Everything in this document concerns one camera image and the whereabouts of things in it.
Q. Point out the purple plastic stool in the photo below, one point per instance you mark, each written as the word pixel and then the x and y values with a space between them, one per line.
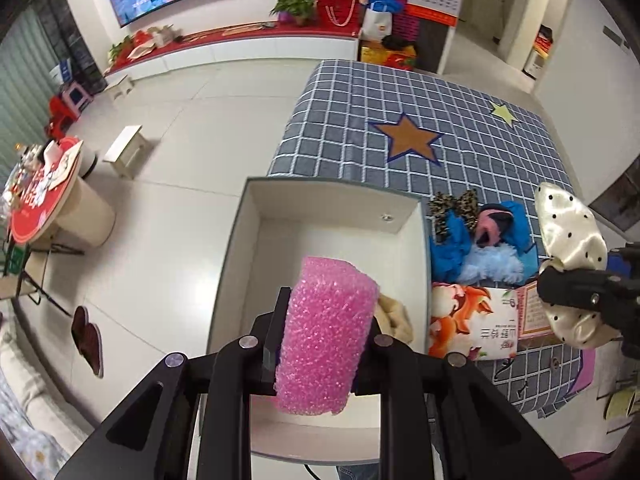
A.
pixel 76 95

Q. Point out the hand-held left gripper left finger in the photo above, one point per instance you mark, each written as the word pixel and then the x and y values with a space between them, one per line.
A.
pixel 275 350

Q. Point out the blue fluffy cloth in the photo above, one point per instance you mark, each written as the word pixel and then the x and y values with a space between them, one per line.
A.
pixel 450 255

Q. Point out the yellow and red carton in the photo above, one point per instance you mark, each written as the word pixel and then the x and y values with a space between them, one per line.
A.
pixel 380 55

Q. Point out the red flower gift bag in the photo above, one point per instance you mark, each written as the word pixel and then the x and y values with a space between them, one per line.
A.
pixel 337 7

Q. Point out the white paper bag blue lining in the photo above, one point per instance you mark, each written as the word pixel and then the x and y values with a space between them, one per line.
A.
pixel 377 20

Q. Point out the grey curtain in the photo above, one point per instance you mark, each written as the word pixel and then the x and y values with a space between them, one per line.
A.
pixel 25 85

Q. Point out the leopard print bow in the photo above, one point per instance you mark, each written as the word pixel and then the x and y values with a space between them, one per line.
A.
pixel 462 205

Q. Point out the person's dark trousers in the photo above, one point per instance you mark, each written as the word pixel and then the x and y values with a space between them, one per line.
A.
pixel 360 474

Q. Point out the dark red slipper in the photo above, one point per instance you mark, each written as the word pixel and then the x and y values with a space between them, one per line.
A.
pixel 80 330
pixel 94 352

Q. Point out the light blue fuzzy cloth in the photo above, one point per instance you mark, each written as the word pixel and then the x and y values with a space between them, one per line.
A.
pixel 490 265

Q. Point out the green potted plant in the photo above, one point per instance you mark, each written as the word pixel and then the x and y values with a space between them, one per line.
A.
pixel 295 7

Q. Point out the pink foam roll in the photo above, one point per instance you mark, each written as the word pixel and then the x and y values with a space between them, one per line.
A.
pixel 325 335

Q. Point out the red plastic stool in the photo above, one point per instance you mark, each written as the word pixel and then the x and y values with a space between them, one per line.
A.
pixel 62 115

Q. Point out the cream polka dot bow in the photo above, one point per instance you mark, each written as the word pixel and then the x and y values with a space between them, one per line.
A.
pixel 565 225

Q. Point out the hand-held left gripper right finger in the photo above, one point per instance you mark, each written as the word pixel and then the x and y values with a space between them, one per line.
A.
pixel 370 375

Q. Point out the white cabinet with red top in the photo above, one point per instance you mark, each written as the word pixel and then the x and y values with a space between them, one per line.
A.
pixel 240 45

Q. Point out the round table with red cover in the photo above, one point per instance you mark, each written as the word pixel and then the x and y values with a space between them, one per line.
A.
pixel 50 200

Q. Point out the grey checked star mat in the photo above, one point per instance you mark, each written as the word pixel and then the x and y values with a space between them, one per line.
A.
pixel 350 110

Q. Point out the white sofa cushion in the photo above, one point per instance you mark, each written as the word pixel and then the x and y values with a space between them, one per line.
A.
pixel 45 410

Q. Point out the red gift boxes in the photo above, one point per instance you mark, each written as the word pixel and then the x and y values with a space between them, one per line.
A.
pixel 142 42

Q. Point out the white storage box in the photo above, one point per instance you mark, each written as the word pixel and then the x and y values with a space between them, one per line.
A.
pixel 310 240

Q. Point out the white wooden stool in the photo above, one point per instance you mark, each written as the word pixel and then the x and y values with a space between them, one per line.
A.
pixel 127 147

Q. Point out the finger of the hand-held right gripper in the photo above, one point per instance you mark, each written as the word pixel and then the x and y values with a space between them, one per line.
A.
pixel 627 260
pixel 575 290

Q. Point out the beige plush cloth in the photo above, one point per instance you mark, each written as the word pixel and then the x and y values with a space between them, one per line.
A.
pixel 397 317

